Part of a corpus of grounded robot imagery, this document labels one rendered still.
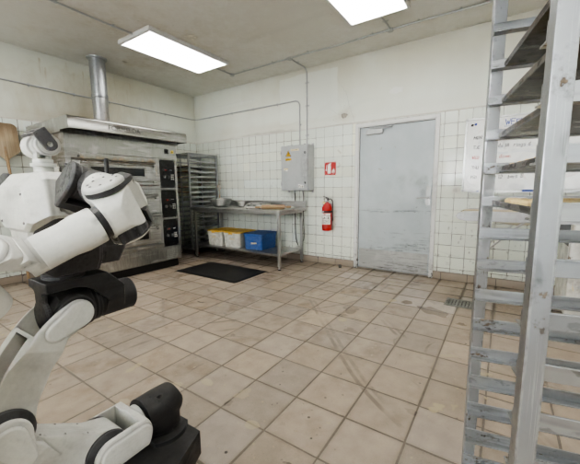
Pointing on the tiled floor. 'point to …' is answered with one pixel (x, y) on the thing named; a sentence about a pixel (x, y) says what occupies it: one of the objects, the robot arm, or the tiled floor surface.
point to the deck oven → (154, 148)
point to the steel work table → (256, 214)
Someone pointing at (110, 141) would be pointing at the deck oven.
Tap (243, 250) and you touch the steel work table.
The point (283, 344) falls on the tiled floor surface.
